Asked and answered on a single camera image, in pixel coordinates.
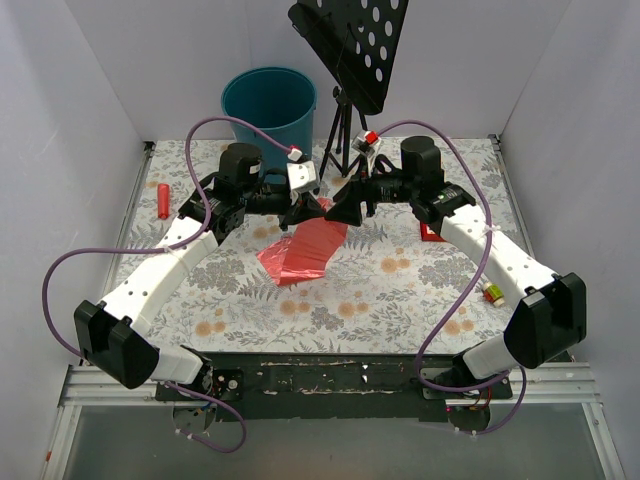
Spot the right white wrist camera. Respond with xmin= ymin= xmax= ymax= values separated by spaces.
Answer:
xmin=351 ymin=130 xmax=381 ymax=175

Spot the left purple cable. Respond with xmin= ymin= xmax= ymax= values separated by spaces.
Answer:
xmin=41 ymin=117 xmax=304 ymax=454

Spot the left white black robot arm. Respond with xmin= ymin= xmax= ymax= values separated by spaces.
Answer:
xmin=74 ymin=143 xmax=324 ymax=400

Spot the red plastic trash bag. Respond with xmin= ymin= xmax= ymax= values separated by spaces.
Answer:
xmin=256 ymin=218 xmax=348 ymax=287

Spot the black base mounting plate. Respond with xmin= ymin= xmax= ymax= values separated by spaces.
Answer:
xmin=154 ymin=352 xmax=514 ymax=424

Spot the floral patterned table mat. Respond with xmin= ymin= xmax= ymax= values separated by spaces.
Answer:
xmin=129 ymin=138 xmax=527 ymax=354

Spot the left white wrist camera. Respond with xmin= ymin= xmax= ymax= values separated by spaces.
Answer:
xmin=286 ymin=160 xmax=320 ymax=193

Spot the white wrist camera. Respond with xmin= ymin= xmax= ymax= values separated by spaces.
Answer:
xmin=286 ymin=160 xmax=320 ymax=193
xmin=351 ymin=130 xmax=381 ymax=175

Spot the teal plastic trash bin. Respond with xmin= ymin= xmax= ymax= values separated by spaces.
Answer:
xmin=221 ymin=67 xmax=317 ymax=157

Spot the black perforated music stand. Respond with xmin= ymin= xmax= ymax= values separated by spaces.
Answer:
xmin=288 ymin=0 xmax=409 ymax=177

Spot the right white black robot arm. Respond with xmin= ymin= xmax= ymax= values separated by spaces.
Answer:
xmin=326 ymin=131 xmax=586 ymax=398

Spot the red toy calculator block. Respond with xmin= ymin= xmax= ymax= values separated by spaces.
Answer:
xmin=420 ymin=223 xmax=444 ymax=242

